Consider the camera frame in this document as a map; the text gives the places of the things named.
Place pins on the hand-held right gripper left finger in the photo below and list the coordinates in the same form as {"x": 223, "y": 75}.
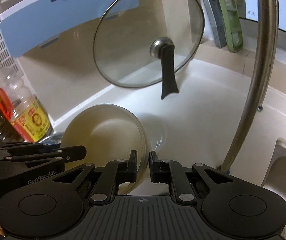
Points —
{"x": 133, "y": 167}

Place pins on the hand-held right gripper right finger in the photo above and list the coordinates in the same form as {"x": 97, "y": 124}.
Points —
{"x": 154, "y": 167}

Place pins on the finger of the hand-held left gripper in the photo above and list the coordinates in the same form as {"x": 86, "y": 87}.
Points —
{"x": 20, "y": 147}
{"x": 73, "y": 152}

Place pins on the wide stainless steel basin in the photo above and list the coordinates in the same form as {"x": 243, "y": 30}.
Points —
{"x": 53, "y": 139}

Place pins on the cream plastic bowl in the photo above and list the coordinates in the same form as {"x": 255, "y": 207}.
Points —
{"x": 103, "y": 130}

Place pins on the thin steel rack leg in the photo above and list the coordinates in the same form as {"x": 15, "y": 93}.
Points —
{"x": 259, "y": 108}

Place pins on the steel faucet pipe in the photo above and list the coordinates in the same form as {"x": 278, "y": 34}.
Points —
{"x": 264, "y": 55}

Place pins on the green plastic grater board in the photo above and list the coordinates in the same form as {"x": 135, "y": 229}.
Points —
{"x": 229, "y": 17}

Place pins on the blue and white wall appliance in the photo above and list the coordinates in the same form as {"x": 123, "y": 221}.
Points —
{"x": 58, "y": 17}

